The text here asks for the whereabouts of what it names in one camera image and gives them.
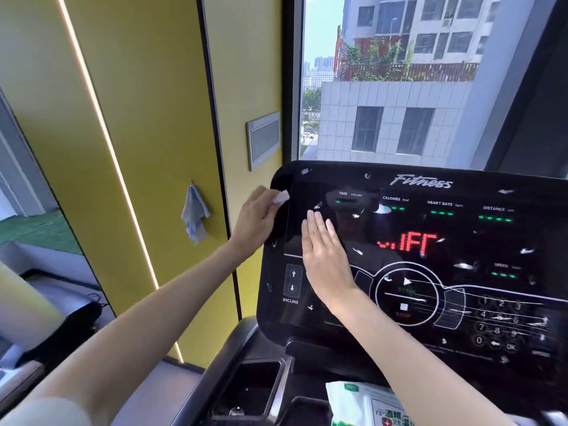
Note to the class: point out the person's right hand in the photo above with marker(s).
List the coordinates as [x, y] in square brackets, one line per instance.
[326, 261]

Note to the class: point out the person's left hand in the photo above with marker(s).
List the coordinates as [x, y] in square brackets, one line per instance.
[253, 221]

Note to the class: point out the person's left thumb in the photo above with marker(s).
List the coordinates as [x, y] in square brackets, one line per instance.
[270, 211]

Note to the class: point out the person's right middle finger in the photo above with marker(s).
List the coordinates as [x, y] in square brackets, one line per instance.
[312, 230]

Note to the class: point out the person's right little finger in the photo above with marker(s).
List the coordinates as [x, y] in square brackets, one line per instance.
[332, 235]

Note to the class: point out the white wet wipe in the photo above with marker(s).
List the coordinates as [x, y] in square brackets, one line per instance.
[281, 197]

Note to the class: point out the person's right forearm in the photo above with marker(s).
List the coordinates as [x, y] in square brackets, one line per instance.
[399, 363]

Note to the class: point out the person's left forearm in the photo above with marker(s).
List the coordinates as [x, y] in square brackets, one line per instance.
[146, 319]

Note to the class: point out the blue hanging cloth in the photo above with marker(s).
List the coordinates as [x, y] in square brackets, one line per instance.
[194, 215]

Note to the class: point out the black treadmill console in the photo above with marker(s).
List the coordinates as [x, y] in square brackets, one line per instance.
[443, 270]

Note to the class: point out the white tiled building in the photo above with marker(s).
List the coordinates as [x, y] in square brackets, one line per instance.
[390, 124]

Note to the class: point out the black treadmill cup holder tray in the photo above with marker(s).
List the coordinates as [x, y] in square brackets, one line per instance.
[253, 385]

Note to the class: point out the white green wet wipes packet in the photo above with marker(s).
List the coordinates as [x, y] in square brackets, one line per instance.
[364, 403]

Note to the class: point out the rooftop plants with fence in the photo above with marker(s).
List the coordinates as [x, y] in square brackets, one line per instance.
[386, 66]

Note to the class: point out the grey window pillar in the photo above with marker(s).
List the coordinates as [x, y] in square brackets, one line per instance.
[497, 84]

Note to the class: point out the grey high-rise building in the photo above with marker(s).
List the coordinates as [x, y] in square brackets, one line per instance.
[421, 28]

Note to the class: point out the beige padded cylinder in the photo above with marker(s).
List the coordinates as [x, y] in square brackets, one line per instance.
[24, 306]

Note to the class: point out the person's white sleeve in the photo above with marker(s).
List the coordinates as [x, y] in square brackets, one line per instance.
[44, 413]

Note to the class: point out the grey framed wall panel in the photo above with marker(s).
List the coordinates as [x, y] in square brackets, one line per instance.
[263, 140]

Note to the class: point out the black window frame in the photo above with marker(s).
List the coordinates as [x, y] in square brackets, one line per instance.
[293, 79]

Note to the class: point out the glowing wall light strip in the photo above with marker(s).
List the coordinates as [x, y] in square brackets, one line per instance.
[106, 141]

